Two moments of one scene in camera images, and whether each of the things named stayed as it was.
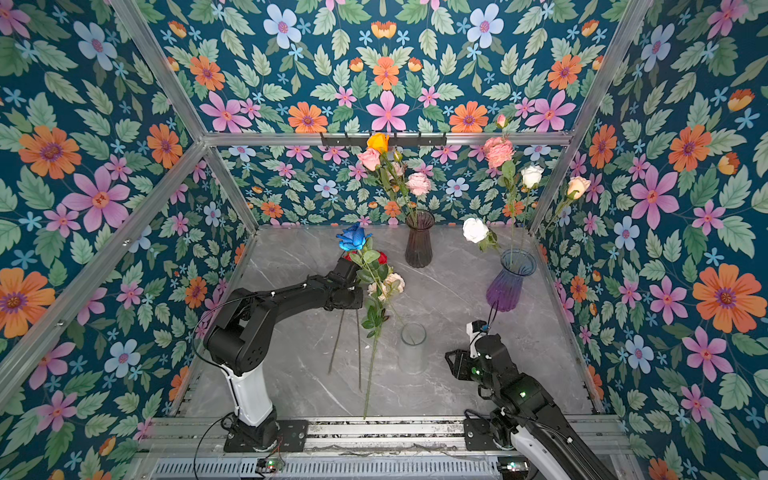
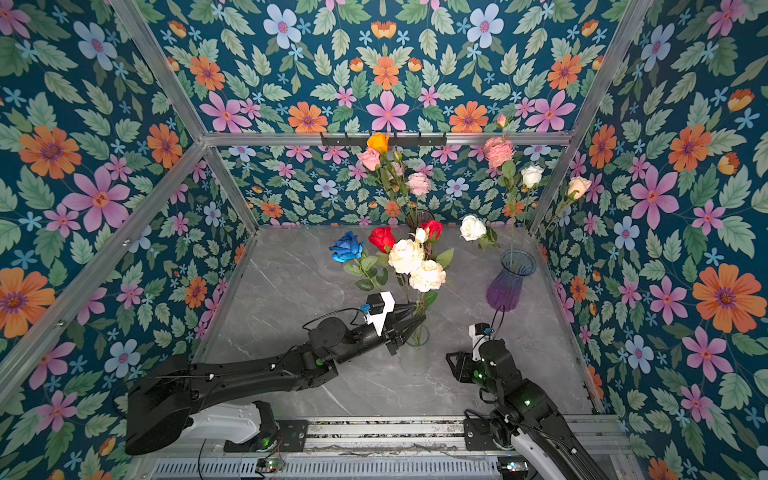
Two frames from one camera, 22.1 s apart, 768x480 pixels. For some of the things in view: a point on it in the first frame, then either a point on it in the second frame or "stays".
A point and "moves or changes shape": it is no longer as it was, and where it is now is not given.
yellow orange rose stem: [379, 143] stays
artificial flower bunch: [374, 274] → [419, 271]
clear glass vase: [413, 352] stays
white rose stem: [477, 231] stays
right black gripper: [461, 359] stays
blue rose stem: [355, 240] moves or changes shape
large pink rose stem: [420, 184] stays
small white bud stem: [531, 177] stays
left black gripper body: [353, 298] → [389, 336]
